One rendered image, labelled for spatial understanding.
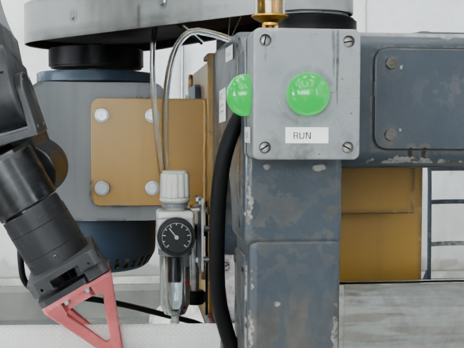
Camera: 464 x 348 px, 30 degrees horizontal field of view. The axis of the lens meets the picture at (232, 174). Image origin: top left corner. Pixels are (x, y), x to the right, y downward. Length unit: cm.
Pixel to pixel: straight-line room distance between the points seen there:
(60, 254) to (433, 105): 34
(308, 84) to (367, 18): 549
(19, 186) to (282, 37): 29
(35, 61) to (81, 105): 483
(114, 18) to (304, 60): 39
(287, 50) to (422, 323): 36
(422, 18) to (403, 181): 528
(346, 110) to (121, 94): 46
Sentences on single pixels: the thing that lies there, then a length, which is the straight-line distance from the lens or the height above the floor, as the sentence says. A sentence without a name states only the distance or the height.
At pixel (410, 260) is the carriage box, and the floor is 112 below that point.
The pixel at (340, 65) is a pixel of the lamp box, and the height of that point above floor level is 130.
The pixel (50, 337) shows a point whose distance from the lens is 82.
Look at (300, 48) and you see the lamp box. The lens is 60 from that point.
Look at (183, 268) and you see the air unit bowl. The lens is 86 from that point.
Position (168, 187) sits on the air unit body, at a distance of 85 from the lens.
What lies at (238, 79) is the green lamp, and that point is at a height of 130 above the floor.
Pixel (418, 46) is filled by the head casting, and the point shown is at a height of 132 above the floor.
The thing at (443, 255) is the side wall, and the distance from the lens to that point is 626.
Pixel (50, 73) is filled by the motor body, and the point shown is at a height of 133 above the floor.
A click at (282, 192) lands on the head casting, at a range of 64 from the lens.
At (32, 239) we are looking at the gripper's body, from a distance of 78.
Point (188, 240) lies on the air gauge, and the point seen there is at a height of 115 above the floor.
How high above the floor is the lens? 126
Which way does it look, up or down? 3 degrees down
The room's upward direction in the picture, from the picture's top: straight up
